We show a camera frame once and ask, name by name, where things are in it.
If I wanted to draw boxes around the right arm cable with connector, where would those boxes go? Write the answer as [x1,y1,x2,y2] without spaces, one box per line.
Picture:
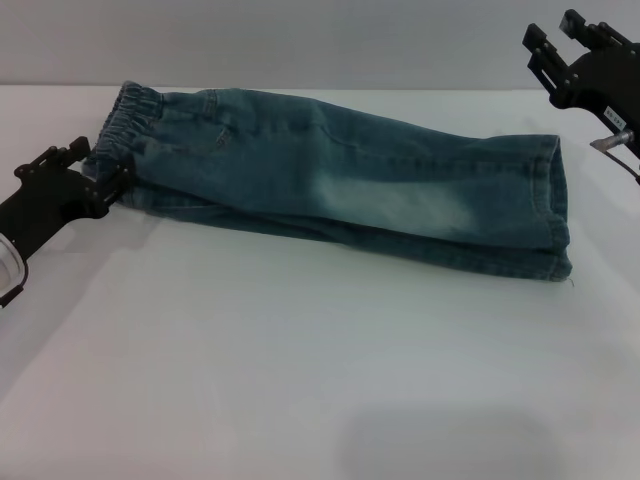
[589,130,640,187]

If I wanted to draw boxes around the blue denim shorts with embroidery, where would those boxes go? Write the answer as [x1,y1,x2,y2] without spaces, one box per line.
[82,79,575,290]

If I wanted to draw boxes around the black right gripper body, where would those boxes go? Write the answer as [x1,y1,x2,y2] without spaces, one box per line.
[549,41,640,132]

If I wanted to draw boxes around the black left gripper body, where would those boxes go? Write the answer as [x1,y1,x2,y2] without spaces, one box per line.
[0,154,109,262]

